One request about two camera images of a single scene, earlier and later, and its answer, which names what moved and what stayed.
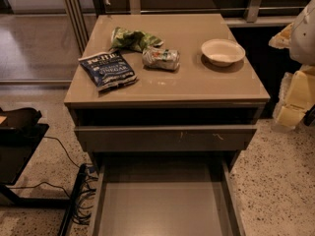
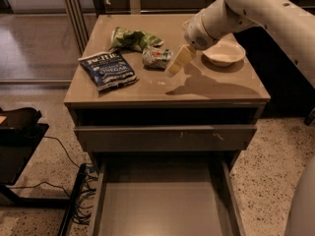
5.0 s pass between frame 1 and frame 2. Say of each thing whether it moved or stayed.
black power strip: stayed
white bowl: stayed
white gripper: moved
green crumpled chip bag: stayed
